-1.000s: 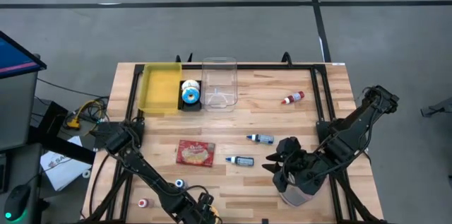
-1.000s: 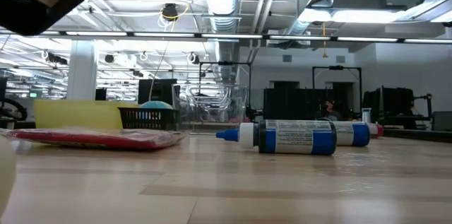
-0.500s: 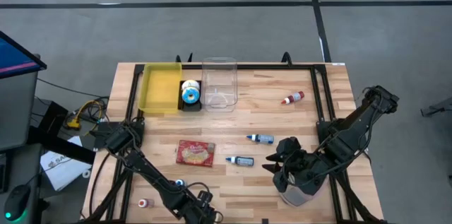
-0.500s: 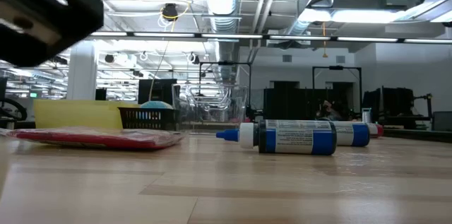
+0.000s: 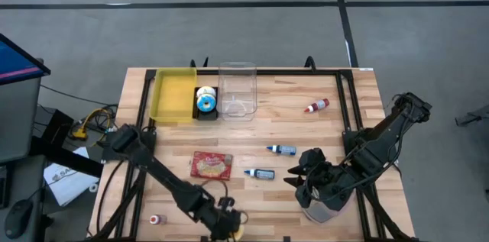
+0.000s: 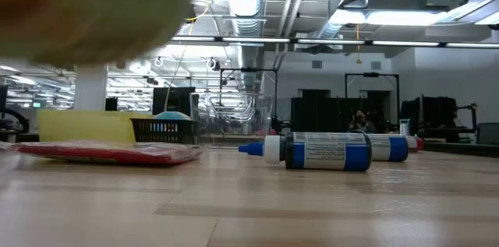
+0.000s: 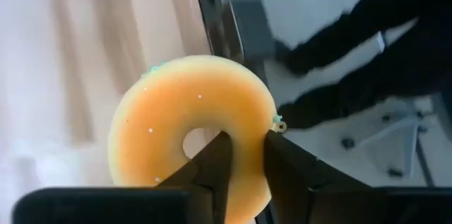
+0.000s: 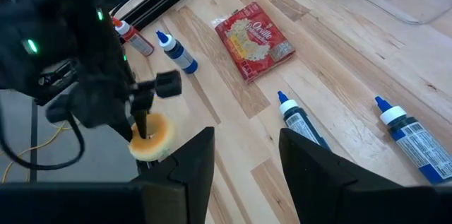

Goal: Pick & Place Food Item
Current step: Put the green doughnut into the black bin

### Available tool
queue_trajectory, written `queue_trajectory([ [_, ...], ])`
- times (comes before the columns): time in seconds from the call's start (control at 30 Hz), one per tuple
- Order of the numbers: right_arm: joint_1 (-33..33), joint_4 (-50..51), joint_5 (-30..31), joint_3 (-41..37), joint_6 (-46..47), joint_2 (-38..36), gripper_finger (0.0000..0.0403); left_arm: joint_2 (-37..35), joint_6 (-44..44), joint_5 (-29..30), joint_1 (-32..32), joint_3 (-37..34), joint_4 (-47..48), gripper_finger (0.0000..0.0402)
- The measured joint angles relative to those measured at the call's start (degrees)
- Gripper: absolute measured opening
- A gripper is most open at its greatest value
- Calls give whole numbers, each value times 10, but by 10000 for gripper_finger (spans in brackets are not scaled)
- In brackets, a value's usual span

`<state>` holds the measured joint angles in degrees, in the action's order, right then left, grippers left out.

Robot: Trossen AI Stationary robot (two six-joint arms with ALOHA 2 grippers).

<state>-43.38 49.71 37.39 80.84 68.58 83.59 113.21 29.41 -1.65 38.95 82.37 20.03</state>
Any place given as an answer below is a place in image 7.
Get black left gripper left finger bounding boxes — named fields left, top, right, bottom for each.
left=157, top=131, right=234, bottom=224

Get black aluminium table frame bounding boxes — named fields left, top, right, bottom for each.
left=190, top=0, right=248, bottom=66

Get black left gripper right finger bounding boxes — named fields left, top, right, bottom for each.
left=263, top=129, right=386, bottom=224

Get person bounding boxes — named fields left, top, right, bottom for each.
left=277, top=0, right=452, bottom=130

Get white office chair base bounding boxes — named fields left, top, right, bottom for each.
left=339, top=105, right=437, bottom=179

